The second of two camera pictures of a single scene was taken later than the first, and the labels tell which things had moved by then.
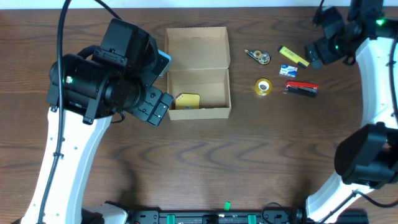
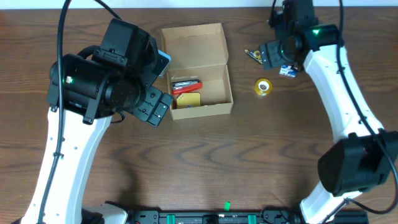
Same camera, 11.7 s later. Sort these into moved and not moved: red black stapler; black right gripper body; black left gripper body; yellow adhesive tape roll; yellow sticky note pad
Moved: black right gripper body; red black stapler
Not moved: yellow adhesive tape roll; black left gripper body; yellow sticky note pad
